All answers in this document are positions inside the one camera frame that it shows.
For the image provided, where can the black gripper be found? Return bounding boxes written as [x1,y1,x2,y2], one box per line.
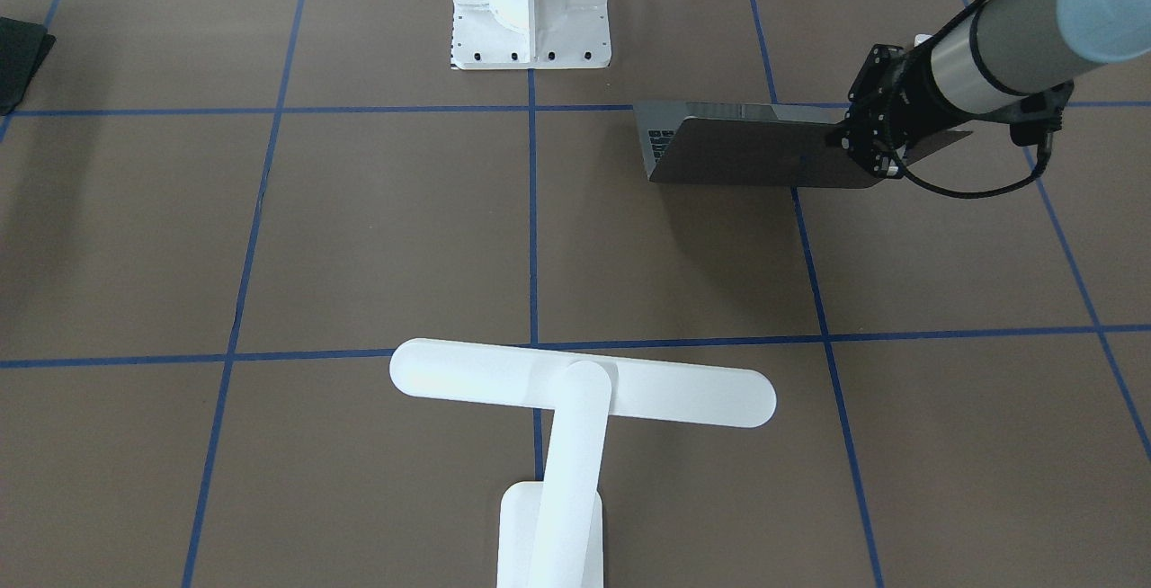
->
[828,94,912,180]

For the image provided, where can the grey laptop computer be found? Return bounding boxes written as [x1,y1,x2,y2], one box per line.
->
[633,101,974,190]

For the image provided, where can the black mouse pad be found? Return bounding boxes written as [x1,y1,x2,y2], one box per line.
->
[1,17,55,117]

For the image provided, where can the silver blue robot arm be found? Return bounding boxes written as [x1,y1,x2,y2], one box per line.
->
[826,0,1150,180]

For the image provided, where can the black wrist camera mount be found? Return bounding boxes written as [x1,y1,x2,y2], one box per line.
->
[848,44,910,117]

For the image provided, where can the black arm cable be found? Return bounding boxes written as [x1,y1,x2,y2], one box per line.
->
[890,0,1076,203]

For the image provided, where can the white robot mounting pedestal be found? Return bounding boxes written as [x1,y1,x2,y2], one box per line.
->
[450,0,612,71]

